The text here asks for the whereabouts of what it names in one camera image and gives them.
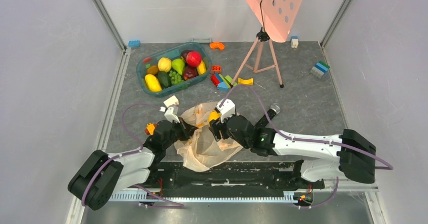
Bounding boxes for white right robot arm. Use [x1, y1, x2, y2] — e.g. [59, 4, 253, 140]
[208, 113, 376, 188]

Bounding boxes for teal plastic basket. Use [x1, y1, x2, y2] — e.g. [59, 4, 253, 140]
[136, 42, 212, 97]

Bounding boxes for red orange round brick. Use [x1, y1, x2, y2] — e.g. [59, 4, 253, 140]
[211, 65, 222, 74]

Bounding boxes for red blue green brick stack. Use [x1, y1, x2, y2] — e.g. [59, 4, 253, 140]
[210, 73, 231, 92]

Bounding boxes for stacked grey blue green bricks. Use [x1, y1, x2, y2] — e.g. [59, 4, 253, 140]
[310, 61, 330, 79]

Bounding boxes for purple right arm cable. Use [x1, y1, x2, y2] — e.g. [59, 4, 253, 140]
[219, 84, 394, 210]

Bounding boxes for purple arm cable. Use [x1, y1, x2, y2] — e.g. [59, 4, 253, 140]
[81, 102, 185, 210]
[219, 84, 394, 210]

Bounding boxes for green fake grapes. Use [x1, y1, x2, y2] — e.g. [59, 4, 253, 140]
[168, 70, 184, 85]

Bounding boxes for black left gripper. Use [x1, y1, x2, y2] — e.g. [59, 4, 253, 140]
[163, 117, 198, 149]

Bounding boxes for orange red toy brick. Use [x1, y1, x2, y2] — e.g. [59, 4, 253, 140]
[145, 123, 157, 135]

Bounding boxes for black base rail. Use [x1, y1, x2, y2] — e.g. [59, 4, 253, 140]
[141, 162, 325, 198]

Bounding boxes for yellow fake lemon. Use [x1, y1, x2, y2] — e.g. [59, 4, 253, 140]
[157, 57, 172, 73]

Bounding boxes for orange fake fruit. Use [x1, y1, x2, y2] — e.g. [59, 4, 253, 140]
[208, 110, 222, 123]

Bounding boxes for red curved toy brick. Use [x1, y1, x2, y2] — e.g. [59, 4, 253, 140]
[142, 57, 152, 64]

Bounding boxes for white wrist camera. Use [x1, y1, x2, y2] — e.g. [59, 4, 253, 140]
[215, 99, 236, 123]
[164, 105, 180, 123]

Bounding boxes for brown fake kiwi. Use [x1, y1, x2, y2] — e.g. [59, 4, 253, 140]
[146, 65, 159, 75]

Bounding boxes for cream toy brick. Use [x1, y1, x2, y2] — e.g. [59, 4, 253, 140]
[164, 95, 179, 107]

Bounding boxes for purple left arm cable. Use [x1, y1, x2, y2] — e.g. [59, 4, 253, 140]
[81, 102, 185, 210]

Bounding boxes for dark red fake apple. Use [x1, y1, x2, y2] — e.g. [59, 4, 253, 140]
[182, 66, 198, 81]

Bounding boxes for orange curved toy brick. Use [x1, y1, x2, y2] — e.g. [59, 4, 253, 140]
[209, 42, 225, 50]

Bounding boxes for white toy brick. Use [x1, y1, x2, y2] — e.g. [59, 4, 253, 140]
[290, 36, 299, 49]

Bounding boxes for yellow arch toy brick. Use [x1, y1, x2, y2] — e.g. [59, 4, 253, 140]
[238, 78, 254, 85]

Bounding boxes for dark red fake fruit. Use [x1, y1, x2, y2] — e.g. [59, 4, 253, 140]
[180, 50, 191, 61]

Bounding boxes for dark green fake avocado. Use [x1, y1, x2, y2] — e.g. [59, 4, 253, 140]
[157, 71, 172, 89]

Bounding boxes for lime green toy brick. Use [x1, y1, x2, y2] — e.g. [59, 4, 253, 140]
[224, 75, 238, 88]

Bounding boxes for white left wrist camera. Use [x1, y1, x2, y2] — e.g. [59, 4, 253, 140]
[164, 105, 180, 123]

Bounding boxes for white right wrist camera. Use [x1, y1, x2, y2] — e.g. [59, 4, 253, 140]
[215, 99, 236, 123]

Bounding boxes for large yellow fake mango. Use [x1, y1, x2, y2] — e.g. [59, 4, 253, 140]
[144, 74, 162, 92]

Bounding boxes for pink perforated board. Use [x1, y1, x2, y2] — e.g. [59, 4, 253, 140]
[246, 0, 303, 43]

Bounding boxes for translucent banana print plastic bag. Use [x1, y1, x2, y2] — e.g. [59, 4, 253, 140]
[174, 102, 243, 172]

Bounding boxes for small yellow fake mango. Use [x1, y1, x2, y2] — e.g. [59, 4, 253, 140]
[196, 60, 207, 75]

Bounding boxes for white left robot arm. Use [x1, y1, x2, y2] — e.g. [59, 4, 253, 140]
[67, 118, 197, 210]

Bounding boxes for green fake pear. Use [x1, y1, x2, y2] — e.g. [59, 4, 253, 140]
[171, 58, 185, 75]

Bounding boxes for blue toy brick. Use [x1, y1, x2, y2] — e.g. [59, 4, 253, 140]
[128, 40, 141, 48]

